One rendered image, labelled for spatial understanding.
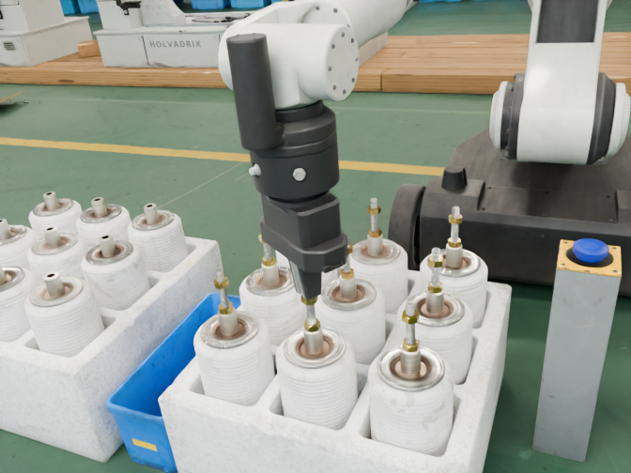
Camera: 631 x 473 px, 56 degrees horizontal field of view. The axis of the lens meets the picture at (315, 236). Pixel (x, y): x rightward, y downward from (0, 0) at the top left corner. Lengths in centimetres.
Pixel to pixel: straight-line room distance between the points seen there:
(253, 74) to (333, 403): 39
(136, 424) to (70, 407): 10
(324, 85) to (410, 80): 215
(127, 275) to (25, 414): 26
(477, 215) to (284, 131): 68
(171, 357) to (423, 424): 49
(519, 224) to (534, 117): 26
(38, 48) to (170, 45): 98
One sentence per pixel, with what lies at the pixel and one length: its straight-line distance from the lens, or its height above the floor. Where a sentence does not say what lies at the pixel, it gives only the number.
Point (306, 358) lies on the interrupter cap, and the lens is 70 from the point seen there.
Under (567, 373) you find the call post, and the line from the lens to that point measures 86.
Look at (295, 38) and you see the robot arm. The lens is 53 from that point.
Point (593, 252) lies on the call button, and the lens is 77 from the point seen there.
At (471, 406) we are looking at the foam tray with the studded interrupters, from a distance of 75.
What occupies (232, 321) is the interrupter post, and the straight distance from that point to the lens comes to 75.
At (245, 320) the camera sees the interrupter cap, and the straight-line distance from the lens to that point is 78.
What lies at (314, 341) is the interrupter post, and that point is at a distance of 70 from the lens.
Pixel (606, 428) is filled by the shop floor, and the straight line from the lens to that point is 102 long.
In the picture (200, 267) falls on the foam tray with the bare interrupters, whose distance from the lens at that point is 110.
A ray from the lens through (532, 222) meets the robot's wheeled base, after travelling 115.
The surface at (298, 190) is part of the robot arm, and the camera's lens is 56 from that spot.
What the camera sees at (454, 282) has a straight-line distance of 84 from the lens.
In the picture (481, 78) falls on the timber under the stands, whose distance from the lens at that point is 261.
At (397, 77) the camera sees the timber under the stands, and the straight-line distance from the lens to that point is 268.
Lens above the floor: 71
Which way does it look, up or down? 28 degrees down
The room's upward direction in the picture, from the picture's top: 5 degrees counter-clockwise
